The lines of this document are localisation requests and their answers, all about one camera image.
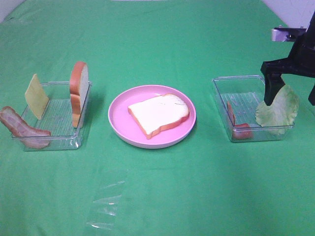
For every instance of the clear plastic tray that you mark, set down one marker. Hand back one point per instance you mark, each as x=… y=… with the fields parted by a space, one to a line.
x=57 y=118
x=244 y=94

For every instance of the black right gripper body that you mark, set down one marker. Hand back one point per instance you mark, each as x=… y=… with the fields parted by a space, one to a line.
x=300 y=60

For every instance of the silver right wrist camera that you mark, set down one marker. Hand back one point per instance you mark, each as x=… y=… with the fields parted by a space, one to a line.
x=281 y=34

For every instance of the yellow cheese slice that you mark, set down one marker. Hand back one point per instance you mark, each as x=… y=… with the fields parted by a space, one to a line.
x=36 y=98

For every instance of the clear plastic bag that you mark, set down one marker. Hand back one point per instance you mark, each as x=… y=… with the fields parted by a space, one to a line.
x=106 y=202

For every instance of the clear right plastic tray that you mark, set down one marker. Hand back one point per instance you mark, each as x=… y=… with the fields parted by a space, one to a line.
x=244 y=94

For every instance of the bacon strip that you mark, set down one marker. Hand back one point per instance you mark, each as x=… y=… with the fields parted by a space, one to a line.
x=239 y=131
x=19 y=128

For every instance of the green tablecloth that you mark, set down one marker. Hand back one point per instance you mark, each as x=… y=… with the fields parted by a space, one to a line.
x=203 y=186

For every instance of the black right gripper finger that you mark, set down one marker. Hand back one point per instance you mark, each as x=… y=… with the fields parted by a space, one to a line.
x=311 y=97
x=273 y=84

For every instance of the pink round plate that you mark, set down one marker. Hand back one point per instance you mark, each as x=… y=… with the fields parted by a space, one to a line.
x=126 y=128

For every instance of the green lettuce leaf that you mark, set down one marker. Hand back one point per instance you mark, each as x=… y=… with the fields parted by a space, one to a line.
x=282 y=111

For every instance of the clear left plastic tray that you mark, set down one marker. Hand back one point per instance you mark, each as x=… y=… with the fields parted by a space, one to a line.
x=57 y=118

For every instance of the white bread slice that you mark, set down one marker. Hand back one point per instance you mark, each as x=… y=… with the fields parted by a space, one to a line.
x=159 y=113
x=78 y=87

